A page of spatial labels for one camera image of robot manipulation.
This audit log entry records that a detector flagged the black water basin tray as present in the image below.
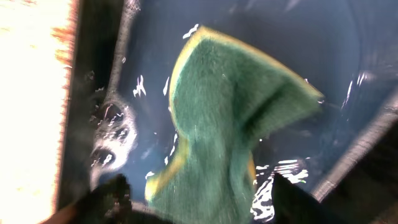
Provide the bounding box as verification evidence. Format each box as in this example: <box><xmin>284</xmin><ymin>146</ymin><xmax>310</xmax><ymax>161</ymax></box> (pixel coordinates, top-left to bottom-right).
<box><xmin>57</xmin><ymin>0</ymin><xmax>397</xmax><ymax>223</ymax></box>

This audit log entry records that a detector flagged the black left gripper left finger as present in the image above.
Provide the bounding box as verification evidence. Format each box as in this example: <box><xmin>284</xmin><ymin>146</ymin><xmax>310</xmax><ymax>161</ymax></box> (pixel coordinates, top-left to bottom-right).
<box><xmin>70</xmin><ymin>174</ymin><xmax>146</xmax><ymax>224</ymax></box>

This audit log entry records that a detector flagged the green yellow sponge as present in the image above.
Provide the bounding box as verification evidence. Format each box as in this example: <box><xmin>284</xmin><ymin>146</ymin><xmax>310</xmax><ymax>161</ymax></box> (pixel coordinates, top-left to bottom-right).
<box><xmin>145</xmin><ymin>27</ymin><xmax>322</xmax><ymax>223</ymax></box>

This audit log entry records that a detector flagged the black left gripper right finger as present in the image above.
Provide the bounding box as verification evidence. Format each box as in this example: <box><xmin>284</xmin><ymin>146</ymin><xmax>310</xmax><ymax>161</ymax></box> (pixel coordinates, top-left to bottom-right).
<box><xmin>271</xmin><ymin>173</ymin><xmax>346</xmax><ymax>224</ymax></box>

